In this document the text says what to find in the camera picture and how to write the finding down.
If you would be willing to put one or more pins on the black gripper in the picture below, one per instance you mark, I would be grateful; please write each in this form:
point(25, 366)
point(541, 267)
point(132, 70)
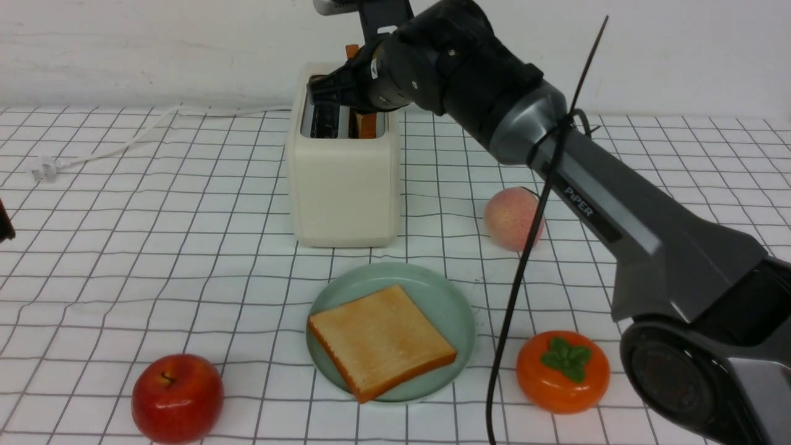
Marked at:
point(351, 85)

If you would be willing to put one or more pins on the toast slice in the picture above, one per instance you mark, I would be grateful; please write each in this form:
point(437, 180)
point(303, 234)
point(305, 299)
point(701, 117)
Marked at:
point(380, 341)
point(363, 126)

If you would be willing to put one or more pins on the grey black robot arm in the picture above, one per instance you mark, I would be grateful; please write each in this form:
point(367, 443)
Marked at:
point(708, 348)

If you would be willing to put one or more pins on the cream white toaster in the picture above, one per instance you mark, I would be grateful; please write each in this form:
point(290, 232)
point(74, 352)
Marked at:
point(344, 192)

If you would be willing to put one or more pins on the pink peach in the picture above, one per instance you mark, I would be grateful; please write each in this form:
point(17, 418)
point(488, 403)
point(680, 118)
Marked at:
point(508, 217)

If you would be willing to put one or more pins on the light green plate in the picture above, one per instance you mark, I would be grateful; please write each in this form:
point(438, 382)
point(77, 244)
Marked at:
point(442, 302)

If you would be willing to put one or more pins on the orange persimmon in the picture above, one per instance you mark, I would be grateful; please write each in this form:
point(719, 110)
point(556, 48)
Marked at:
point(562, 372)

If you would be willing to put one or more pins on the red apple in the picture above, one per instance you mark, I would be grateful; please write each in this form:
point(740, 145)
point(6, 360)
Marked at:
point(177, 399)

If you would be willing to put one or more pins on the dark object at left edge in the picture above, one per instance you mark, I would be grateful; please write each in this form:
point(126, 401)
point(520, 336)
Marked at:
point(7, 231)

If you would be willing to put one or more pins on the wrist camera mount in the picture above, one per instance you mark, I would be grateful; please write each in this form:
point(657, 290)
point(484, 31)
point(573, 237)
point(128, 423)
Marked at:
point(376, 17)

